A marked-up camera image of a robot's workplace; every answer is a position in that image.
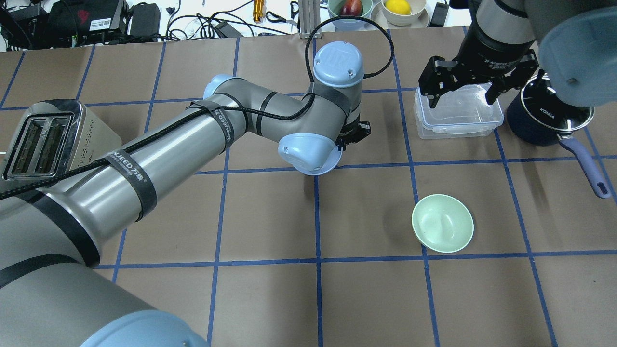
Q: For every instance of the clear plastic container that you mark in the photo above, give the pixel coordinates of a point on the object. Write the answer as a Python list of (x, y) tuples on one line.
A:
[(462, 113)]

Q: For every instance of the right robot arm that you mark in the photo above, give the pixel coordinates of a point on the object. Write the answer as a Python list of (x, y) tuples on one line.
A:
[(572, 41)]

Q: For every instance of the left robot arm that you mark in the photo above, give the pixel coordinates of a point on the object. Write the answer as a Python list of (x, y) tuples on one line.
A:
[(52, 231)]

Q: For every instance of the black power adapter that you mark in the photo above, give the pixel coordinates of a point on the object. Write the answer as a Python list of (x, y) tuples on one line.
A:
[(144, 22)]

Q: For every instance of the bowl with red apple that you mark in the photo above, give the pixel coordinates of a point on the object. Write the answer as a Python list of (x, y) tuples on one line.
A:
[(355, 8)]

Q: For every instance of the bowl with lemon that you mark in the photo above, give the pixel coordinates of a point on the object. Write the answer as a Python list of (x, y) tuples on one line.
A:
[(405, 13)]

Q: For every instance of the cream toaster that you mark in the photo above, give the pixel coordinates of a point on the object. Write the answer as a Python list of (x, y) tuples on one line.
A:
[(54, 137)]

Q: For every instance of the aluminium frame post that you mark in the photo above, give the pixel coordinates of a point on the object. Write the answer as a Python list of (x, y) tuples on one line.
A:
[(309, 17)]

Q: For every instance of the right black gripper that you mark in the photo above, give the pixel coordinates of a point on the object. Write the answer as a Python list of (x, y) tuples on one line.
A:
[(491, 51)]

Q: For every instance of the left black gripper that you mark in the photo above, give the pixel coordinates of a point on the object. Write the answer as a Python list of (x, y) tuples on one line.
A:
[(355, 133)]

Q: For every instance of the blue bowl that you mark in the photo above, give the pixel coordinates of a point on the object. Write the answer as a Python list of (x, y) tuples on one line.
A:
[(330, 163)]

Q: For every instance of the black electronics box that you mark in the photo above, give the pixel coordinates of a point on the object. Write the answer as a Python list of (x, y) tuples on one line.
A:
[(72, 23)]

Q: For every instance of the dark blue saucepan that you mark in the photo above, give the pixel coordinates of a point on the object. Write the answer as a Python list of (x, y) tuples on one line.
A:
[(539, 117)]

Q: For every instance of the green bowl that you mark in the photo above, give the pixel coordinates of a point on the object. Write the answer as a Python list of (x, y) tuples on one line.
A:
[(442, 223)]

